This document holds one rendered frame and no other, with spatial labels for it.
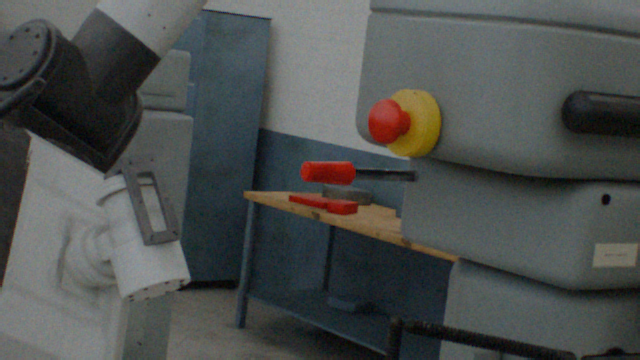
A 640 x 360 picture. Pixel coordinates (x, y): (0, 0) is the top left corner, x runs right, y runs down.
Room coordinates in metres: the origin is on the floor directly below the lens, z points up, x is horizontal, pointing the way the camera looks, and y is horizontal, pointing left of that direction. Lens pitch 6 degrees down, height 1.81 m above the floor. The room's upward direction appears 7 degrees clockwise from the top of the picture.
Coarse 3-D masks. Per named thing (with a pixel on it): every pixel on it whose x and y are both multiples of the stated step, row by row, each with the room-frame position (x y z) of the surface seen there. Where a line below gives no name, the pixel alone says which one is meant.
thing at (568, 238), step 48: (432, 192) 1.18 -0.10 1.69; (480, 192) 1.13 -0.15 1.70; (528, 192) 1.09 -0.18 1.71; (576, 192) 1.04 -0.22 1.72; (624, 192) 1.07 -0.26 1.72; (432, 240) 1.18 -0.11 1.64; (480, 240) 1.12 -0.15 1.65; (528, 240) 1.08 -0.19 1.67; (576, 240) 1.04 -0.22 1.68; (624, 240) 1.07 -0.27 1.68; (576, 288) 1.05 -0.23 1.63; (624, 288) 1.10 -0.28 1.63
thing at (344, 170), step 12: (312, 168) 1.11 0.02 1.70; (324, 168) 1.12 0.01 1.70; (336, 168) 1.13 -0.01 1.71; (348, 168) 1.14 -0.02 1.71; (360, 168) 1.16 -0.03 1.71; (372, 168) 1.17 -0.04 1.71; (312, 180) 1.12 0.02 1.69; (324, 180) 1.12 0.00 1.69; (336, 180) 1.13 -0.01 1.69; (348, 180) 1.14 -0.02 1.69; (384, 180) 1.18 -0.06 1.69; (396, 180) 1.19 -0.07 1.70; (408, 180) 1.20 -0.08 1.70
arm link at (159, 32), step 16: (112, 0) 1.30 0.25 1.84; (128, 0) 1.29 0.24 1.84; (144, 0) 1.29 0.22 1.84; (160, 0) 1.29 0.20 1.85; (176, 0) 1.30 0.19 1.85; (192, 0) 1.31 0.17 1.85; (208, 0) 1.34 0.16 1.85; (112, 16) 1.29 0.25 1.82; (128, 16) 1.29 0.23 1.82; (144, 16) 1.29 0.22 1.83; (160, 16) 1.30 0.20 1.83; (176, 16) 1.31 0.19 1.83; (192, 16) 1.33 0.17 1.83; (144, 32) 1.29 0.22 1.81; (160, 32) 1.30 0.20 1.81; (176, 32) 1.32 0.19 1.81; (160, 48) 1.31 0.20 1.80
